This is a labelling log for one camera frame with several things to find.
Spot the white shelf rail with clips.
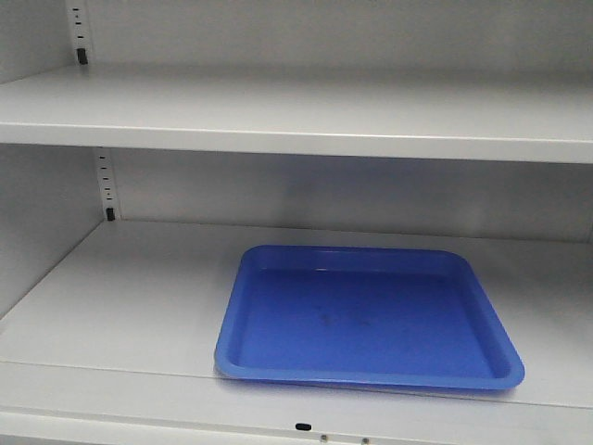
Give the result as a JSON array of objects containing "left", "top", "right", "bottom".
[{"left": 66, "top": 0, "right": 121, "bottom": 222}]

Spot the upper white cabinet shelf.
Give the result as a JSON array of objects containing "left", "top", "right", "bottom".
[{"left": 1, "top": 64, "right": 592, "bottom": 164}]

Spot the blue plastic tray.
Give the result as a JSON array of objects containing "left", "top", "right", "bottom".
[{"left": 215, "top": 246, "right": 525, "bottom": 390}]

